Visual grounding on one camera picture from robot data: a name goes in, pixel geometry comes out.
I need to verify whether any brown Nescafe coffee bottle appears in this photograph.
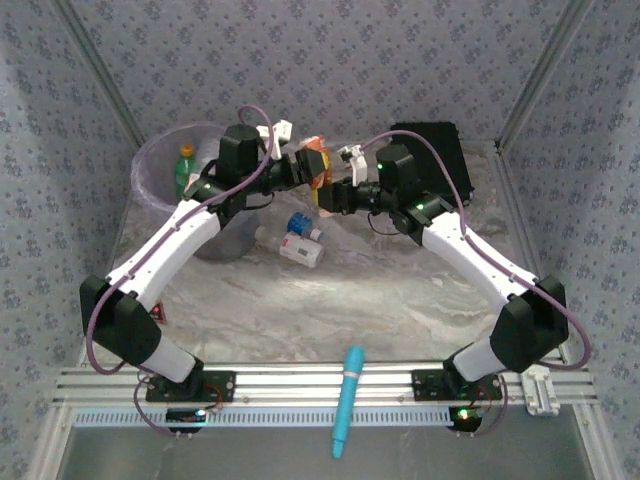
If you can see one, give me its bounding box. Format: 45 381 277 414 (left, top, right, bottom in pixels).
304 134 335 220

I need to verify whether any green plastic bottle yellow cap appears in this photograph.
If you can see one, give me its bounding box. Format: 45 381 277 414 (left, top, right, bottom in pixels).
173 143 197 201

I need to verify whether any purple translucent waste bin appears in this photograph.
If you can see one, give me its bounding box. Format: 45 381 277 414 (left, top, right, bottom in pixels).
129 122 256 261

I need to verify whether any small blue bottle white cap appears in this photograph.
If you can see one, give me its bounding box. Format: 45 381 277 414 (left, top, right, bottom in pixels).
285 211 326 241

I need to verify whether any black hard case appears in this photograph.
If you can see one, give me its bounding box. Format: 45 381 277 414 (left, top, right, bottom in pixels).
389 121 476 209

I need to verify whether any white bottle with red print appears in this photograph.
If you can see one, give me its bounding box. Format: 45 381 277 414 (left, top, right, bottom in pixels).
253 225 325 270

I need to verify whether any teal plastic cylinder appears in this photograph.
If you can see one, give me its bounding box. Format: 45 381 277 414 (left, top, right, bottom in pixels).
331 344 367 460

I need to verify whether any right controller board with LED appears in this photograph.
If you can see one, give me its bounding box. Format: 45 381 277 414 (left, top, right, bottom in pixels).
447 405 485 432

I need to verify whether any controller board with led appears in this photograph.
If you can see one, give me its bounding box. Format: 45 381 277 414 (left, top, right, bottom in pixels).
447 405 485 432
164 407 209 434

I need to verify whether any left controller board with LED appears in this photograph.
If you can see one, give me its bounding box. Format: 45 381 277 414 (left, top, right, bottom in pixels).
164 407 209 434

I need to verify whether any black left camera cable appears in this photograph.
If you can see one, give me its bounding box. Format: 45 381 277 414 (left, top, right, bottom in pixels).
239 192 276 211

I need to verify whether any black camera cable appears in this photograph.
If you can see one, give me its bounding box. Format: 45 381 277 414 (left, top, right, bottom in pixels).
367 209 401 236
239 192 276 211

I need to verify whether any black right camera cable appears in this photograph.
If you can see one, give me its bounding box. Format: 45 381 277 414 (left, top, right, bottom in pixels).
367 209 401 236

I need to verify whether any aluminium corner post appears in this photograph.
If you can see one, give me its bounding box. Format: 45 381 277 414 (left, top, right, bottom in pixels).
494 0 596 151
49 0 141 141

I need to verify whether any aluminium mounting rail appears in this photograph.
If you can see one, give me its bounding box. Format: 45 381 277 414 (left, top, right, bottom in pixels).
52 362 599 407

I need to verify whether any white slotted cable duct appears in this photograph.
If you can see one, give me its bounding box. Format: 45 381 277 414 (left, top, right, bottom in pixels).
69 405 481 429

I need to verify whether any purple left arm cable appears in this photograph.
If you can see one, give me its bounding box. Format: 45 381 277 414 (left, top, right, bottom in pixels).
85 103 276 439

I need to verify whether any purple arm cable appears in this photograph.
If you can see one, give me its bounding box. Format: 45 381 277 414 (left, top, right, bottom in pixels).
85 103 276 439
359 130 594 439

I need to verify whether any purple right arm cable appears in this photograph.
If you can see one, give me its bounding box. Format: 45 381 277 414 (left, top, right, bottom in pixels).
359 130 594 439

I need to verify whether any white rail bracket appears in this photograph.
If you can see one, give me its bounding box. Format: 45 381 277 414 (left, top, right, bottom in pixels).
522 374 561 417

